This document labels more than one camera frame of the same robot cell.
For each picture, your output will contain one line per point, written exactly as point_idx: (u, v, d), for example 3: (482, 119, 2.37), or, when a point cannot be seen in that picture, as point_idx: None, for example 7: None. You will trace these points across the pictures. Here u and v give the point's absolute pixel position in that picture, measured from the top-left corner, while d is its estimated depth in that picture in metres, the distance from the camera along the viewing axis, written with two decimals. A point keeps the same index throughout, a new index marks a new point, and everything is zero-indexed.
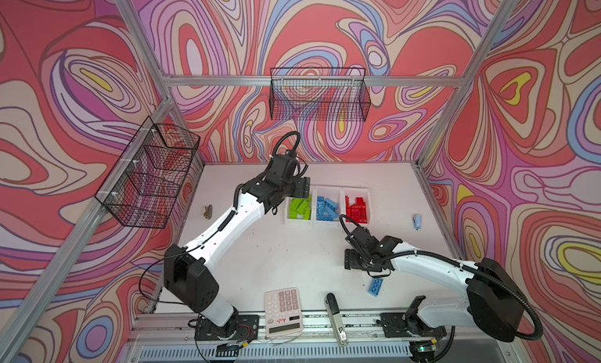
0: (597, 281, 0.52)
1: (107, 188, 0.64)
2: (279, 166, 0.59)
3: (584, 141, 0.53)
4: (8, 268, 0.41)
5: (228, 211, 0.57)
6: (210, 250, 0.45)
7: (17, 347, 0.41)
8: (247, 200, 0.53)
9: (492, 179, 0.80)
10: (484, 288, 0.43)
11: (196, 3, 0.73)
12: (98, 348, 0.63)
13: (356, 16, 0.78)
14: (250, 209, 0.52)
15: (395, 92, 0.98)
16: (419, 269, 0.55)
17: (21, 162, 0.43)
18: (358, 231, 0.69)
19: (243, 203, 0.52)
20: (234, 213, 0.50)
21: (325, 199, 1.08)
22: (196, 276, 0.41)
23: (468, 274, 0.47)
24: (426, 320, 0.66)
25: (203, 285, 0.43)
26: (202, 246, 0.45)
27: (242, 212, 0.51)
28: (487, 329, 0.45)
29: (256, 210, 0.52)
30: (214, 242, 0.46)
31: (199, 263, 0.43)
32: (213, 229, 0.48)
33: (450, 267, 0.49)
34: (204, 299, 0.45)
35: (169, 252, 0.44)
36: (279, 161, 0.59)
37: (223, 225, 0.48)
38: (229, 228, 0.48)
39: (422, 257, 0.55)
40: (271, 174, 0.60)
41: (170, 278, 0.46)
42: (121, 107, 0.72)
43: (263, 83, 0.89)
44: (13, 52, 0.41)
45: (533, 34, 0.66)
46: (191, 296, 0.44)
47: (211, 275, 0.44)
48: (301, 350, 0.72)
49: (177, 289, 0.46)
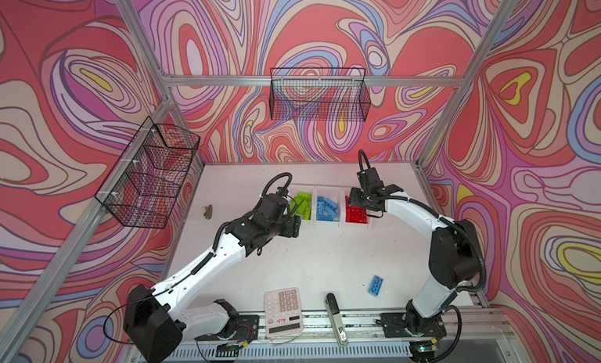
0: (598, 282, 0.52)
1: (107, 188, 0.64)
2: (268, 206, 0.57)
3: (584, 141, 0.53)
4: (8, 268, 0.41)
5: (206, 253, 0.49)
6: (177, 296, 0.42)
7: (17, 347, 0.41)
8: (228, 242, 0.51)
9: (492, 179, 0.80)
10: (447, 236, 0.48)
11: (196, 4, 0.74)
12: (98, 348, 0.63)
13: (356, 15, 0.77)
14: (229, 252, 0.50)
15: (395, 92, 0.98)
16: (403, 216, 0.62)
17: (21, 162, 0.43)
18: (370, 170, 0.74)
19: (224, 246, 0.50)
20: (211, 256, 0.48)
21: (325, 199, 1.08)
22: (157, 325, 0.38)
23: (441, 224, 0.52)
24: (417, 307, 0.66)
25: (163, 337, 0.40)
26: (169, 289, 0.42)
27: (221, 255, 0.49)
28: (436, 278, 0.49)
29: (236, 253, 0.50)
30: (184, 286, 0.43)
31: (162, 310, 0.40)
32: (186, 271, 0.46)
33: (428, 216, 0.55)
34: (163, 347, 0.41)
35: (134, 293, 0.41)
36: (268, 200, 0.57)
37: (196, 270, 0.46)
38: (203, 273, 0.46)
39: (412, 204, 0.60)
40: (257, 215, 0.59)
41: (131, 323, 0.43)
42: (121, 107, 0.72)
43: (263, 83, 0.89)
44: (13, 52, 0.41)
45: (533, 34, 0.66)
46: (148, 346, 0.40)
47: (174, 328, 0.41)
48: (300, 350, 0.72)
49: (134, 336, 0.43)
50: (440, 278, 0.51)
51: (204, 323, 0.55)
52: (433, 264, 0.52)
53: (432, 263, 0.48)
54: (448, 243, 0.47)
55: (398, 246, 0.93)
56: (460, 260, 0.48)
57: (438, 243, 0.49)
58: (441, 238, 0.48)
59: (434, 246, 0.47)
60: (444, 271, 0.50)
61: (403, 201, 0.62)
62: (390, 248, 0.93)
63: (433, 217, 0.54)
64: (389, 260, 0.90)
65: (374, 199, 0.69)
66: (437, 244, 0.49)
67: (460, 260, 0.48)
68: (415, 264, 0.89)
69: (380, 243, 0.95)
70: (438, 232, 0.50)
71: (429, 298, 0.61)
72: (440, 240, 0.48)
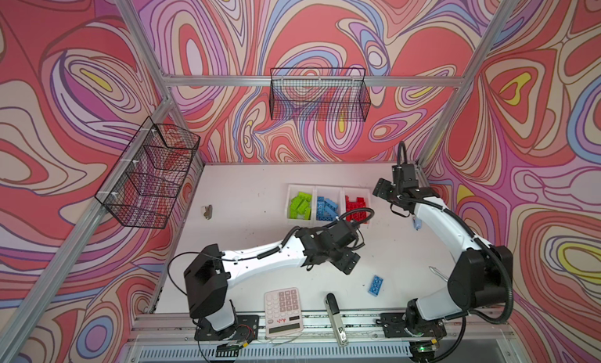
0: (598, 282, 0.52)
1: (107, 187, 0.64)
2: (339, 231, 0.58)
3: (584, 141, 0.53)
4: (8, 268, 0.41)
5: (274, 246, 0.50)
6: (239, 269, 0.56)
7: (17, 347, 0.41)
8: (293, 245, 0.52)
9: (492, 179, 0.80)
10: (478, 260, 0.44)
11: (196, 3, 0.73)
12: (98, 348, 0.63)
13: (356, 16, 0.78)
14: (292, 255, 0.50)
15: (395, 92, 0.98)
16: (434, 225, 0.57)
17: (22, 163, 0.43)
18: (408, 168, 0.67)
19: (290, 246, 0.51)
20: (277, 251, 0.50)
21: (325, 199, 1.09)
22: (214, 288, 0.41)
23: (474, 246, 0.47)
24: (420, 308, 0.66)
25: (209, 300, 0.42)
26: (235, 262, 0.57)
27: (284, 253, 0.50)
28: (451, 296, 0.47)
29: (296, 259, 0.51)
30: (247, 264, 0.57)
31: (221, 278, 0.42)
32: (253, 253, 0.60)
33: (462, 233, 0.50)
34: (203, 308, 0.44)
35: (207, 251, 0.45)
36: (340, 227, 0.58)
37: (262, 256, 0.48)
38: (265, 261, 0.47)
39: (446, 215, 0.55)
40: (327, 234, 0.59)
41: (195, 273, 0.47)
42: (121, 107, 0.72)
43: (263, 83, 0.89)
44: (13, 52, 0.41)
45: (533, 34, 0.66)
46: (199, 300, 0.43)
47: (221, 295, 0.43)
48: (301, 350, 0.72)
49: (192, 283, 0.47)
50: (456, 297, 0.49)
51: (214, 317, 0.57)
52: (454, 284, 0.49)
53: (452, 281, 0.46)
54: (477, 269, 0.43)
55: (399, 247, 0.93)
56: (485, 288, 0.44)
57: (466, 266, 0.45)
58: (473, 261, 0.44)
59: (460, 266, 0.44)
60: (464, 293, 0.46)
61: (437, 210, 0.57)
62: (390, 248, 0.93)
63: (468, 236, 0.49)
64: (389, 260, 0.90)
65: (404, 198, 0.65)
66: (465, 267, 0.45)
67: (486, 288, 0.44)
68: (415, 264, 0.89)
69: (380, 243, 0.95)
70: (469, 253, 0.46)
71: (435, 307, 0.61)
72: (469, 262, 0.44)
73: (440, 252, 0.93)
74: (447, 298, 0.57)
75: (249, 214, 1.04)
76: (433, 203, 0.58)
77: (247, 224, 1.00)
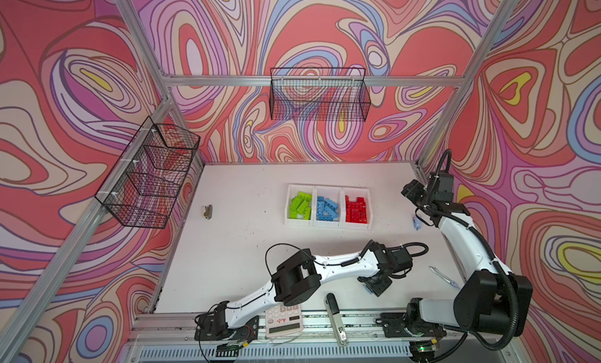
0: (598, 282, 0.52)
1: (107, 188, 0.64)
2: (402, 255, 0.66)
3: (584, 141, 0.53)
4: (8, 268, 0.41)
5: (354, 256, 0.58)
6: (327, 273, 0.53)
7: (17, 347, 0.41)
8: (369, 258, 0.59)
9: (492, 179, 0.80)
10: (491, 283, 0.42)
11: (196, 3, 0.73)
12: (98, 348, 0.63)
13: (356, 16, 0.78)
14: (368, 267, 0.58)
15: (395, 92, 0.98)
16: (455, 240, 0.55)
17: (21, 162, 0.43)
18: (445, 179, 0.64)
19: (366, 259, 0.59)
20: (357, 261, 0.57)
21: (325, 200, 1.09)
22: (311, 285, 0.51)
23: (491, 268, 0.44)
24: (422, 309, 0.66)
25: (304, 293, 0.52)
26: (324, 265, 0.54)
27: (361, 264, 0.58)
28: (455, 313, 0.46)
29: (371, 270, 0.59)
30: (332, 270, 0.54)
31: (317, 278, 0.51)
32: (337, 260, 0.56)
33: (480, 253, 0.48)
34: (294, 300, 0.55)
35: (304, 252, 0.55)
36: (404, 250, 0.67)
37: (345, 264, 0.56)
38: (347, 269, 0.56)
39: (469, 234, 0.52)
40: (393, 253, 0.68)
41: (288, 268, 0.57)
42: (121, 107, 0.72)
43: (263, 83, 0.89)
44: (13, 52, 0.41)
45: (533, 34, 0.66)
46: (290, 291, 0.55)
47: (314, 291, 0.53)
48: (301, 350, 0.72)
49: (287, 277, 0.57)
50: (460, 315, 0.47)
51: (246, 314, 0.62)
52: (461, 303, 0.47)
53: (460, 299, 0.48)
54: (487, 291, 0.41)
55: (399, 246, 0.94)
56: (491, 313, 0.42)
57: (476, 285, 0.43)
58: (483, 282, 0.42)
59: (471, 285, 0.45)
60: (469, 313, 0.45)
61: (462, 227, 0.54)
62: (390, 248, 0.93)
63: (486, 258, 0.46)
64: None
65: (431, 210, 0.63)
66: (475, 286, 0.43)
67: (492, 314, 0.42)
68: (415, 264, 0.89)
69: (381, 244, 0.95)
70: (482, 274, 0.44)
71: (437, 314, 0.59)
72: (479, 282, 0.42)
73: (440, 252, 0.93)
74: (448, 309, 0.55)
75: (249, 214, 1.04)
76: (460, 220, 0.56)
77: (247, 224, 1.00)
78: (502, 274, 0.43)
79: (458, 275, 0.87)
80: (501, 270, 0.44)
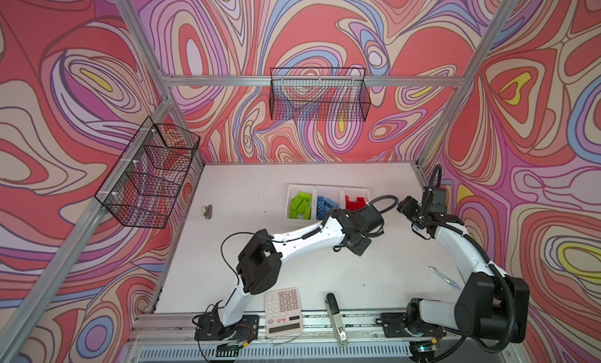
0: (598, 281, 0.52)
1: (107, 188, 0.64)
2: (370, 214, 0.63)
3: (584, 141, 0.53)
4: (8, 268, 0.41)
5: (314, 226, 0.55)
6: (288, 250, 0.49)
7: (17, 347, 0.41)
8: (332, 224, 0.56)
9: (492, 179, 0.80)
10: (488, 286, 0.42)
11: (196, 3, 0.73)
12: (98, 348, 0.63)
13: (356, 16, 0.78)
14: (332, 233, 0.55)
15: (395, 92, 0.98)
16: (451, 248, 0.56)
17: (21, 162, 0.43)
18: (438, 192, 0.67)
19: (329, 226, 0.56)
20: (318, 231, 0.54)
21: (325, 200, 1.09)
22: (271, 266, 0.46)
23: (486, 271, 0.45)
24: (423, 310, 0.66)
25: (269, 276, 0.49)
26: (284, 242, 0.51)
27: (325, 233, 0.55)
28: (456, 318, 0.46)
29: (337, 236, 0.56)
30: (293, 245, 0.51)
31: (275, 257, 0.47)
32: (298, 234, 0.53)
33: (476, 258, 0.49)
34: (262, 286, 0.51)
35: (260, 233, 0.51)
36: (372, 207, 0.63)
37: (306, 235, 0.53)
38: (310, 240, 0.52)
39: (465, 241, 0.54)
40: (360, 216, 0.64)
41: (247, 254, 0.53)
42: (121, 107, 0.72)
43: (263, 83, 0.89)
44: (13, 51, 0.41)
45: (533, 34, 0.66)
46: (254, 278, 0.50)
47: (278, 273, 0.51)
48: (301, 350, 0.72)
49: (249, 264, 0.52)
50: (462, 322, 0.46)
51: (234, 310, 0.61)
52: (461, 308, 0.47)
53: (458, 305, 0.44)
54: (484, 294, 0.42)
55: (398, 246, 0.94)
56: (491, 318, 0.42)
57: (473, 288, 0.44)
58: (480, 284, 0.42)
59: (469, 289, 0.45)
60: (469, 318, 0.44)
61: (457, 235, 0.56)
62: (390, 247, 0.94)
63: (482, 262, 0.48)
64: (389, 260, 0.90)
65: (426, 221, 0.65)
66: (473, 289, 0.44)
67: (491, 318, 0.42)
68: (415, 264, 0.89)
69: (381, 244, 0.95)
70: (479, 276, 0.44)
71: (438, 315, 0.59)
72: (476, 284, 0.43)
73: (440, 252, 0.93)
74: (448, 310, 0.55)
75: (249, 214, 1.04)
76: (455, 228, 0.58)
77: (247, 224, 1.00)
78: (498, 277, 0.44)
79: (458, 274, 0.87)
80: (498, 273, 0.45)
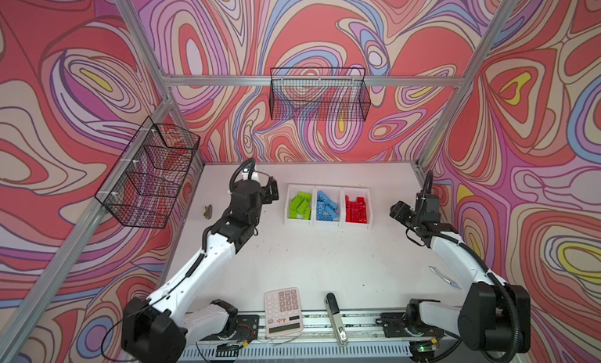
0: (597, 281, 0.52)
1: (107, 188, 0.64)
2: (242, 203, 0.55)
3: (584, 141, 0.53)
4: (8, 268, 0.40)
5: (197, 254, 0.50)
6: (176, 300, 0.42)
7: (16, 349, 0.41)
8: (216, 242, 0.52)
9: (492, 179, 0.80)
10: (490, 296, 0.42)
11: (196, 3, 0.73)
12: (97, 349, 0.63)
13: (356, 16, 0.78)
14: (219, 251, 0.51)
15: (395, 92, 0.98)
16: (448, 258, 0.56)
17: (21, 163, 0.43)
18: (431, 201, 0.67)
19: (213, 246, 0.51)
20: (203, 257, 0.49)
21: (325, 199, 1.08)
22: (161, 332, 0.38)
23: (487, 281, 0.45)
24: (422, 312, 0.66)
25: (170, 342, 0.40)
26: (167, 296, 0.42)
27: (211, 255, 0.50)
28: (461, 330, 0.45)
29: (226, 250, 0.51)
30: (181, 289, 0.43)
31: (164, 316, 0.40)
32: (181, 274, 0.46)
33: (475, 267, 0.49)
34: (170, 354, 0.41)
35: (127, 307, 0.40)
36: (240, 195, 0.54)
37: (191, 271, 0.46)
38: (196, 276, 0.46)
39: (461, 250, 0.54)
40: (236, 212, 0.58)
41: (131, 339, 0.41)
42: (121, 107, 0.72)
43: (263, 83, 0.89)
44: (13, 52, 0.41)
45: (532, 34, 0.66)
46: (155, 355, 0.39)
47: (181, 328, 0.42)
48: (301, 350, 0.72)
49: (138, 350, 0.41)
50: (468, 334, 0.45)
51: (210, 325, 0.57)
52: (465, 321, 0.46)
53: (462, 316, 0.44)
54: (487, 304, 0.41)
55: (398, 246, 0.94)
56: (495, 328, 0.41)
57: (476, 299, 0.43)
58: (481, 294, 0.42)
59: (472, 300, 0.44)
60: (474, 329, 0.43)
61: (452, 244, 0.56)
62: (389, 247, 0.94)
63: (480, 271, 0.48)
64: (389, 261, 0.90)
65: (421, 230, 0.65)
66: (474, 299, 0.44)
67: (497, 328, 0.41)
68: (415, 264, 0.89)
69: (380, 244, 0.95)
70: (480, 286, 0.43)
71: (438, 318, 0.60)
72: (478, 294, 0.43)
73: None
74: (450, 313, 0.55)
75: None
76: (451, 238, 0.58)
77: None
78: (498, 285, 0.44)
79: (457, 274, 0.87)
80: (497, 281, 0.45)
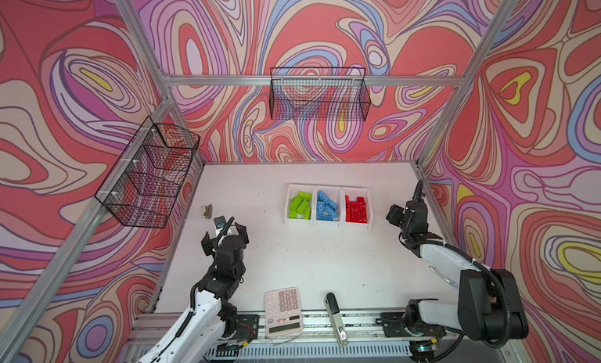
0: (597, 281, 0.52)
1: (107, 187, 0.64)
2: (224, 259, 0.60)
3: (584, 141, 0.53)
4: (8, 268, 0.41)
5: (186, 314, 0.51)
6: (167, 360, 0.44)
7: (16, 348, 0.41)
8: (203, 299, 0.56)
9: (492, 179, 0.80)
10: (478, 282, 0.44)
11: (196, 3, 0.73)
12: (98, 349, 0.63)
13: (356, 16, 0.78)
14: (207, 307, 0.54)
15: (395, 91, 0.98)
16: (439, 260, 0.59)
17: (22, 163, 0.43)
18: (419, 213, 0.69)
19: (200, 303, 0.55)
20: (192, 315, 0.52)
21: (325, 199, 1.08)
22: None
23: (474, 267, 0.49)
24: (422, 311, 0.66)
25: None
26: (157, 357, 0.44)
27: (199, 311, 0.53)
28: (462, 325, 0.47)
29: (214, 306, 0.55)
30: (171, 350, 0.46)
31: None
32: (170, 335, 0.48)
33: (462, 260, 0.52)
34: None
35: None
36: (224, 251, 0.60)
37: (181, 330, 0.49)
38: (187, 333, 0.49)
39: (447, 249, 0.58)
40: (221, 267, 0.63)
41: None
42: (121, 106, 0.72)
43: (263, 83, 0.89)
44: (14, 52, 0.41)
45: (533, 34, 0.66)
46: None
47: None
48: (300, 350, 0.72)
49: None
50: (469, 325, 0.45)
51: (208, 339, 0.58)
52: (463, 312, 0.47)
53: (460, 309, 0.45)
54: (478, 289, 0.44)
55: (398, 246, 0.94)
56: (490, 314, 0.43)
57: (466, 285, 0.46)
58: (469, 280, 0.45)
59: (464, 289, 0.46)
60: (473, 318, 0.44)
61: (438, 246, 0.61)
62: (389, 247, 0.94)
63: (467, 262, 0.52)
64: (389, 260, 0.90)
65: (410, 242, 0.69)
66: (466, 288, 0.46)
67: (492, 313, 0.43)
68: (415, 264, 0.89)
69: (380, 243, 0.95)
70: (469, 273, 0.46)
71: (439, 315, 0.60)
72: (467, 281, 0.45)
73: None
74: (450, 310, 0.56)
75: (248, 214, 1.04)
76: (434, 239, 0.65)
77: (246, 224, 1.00)
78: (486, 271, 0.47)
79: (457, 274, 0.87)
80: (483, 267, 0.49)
